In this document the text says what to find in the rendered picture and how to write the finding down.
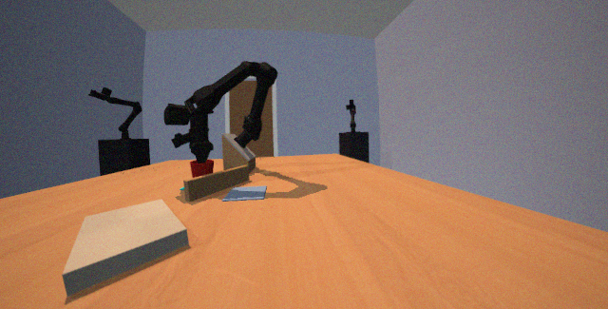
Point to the red cup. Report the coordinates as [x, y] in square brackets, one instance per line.
[201, 169]

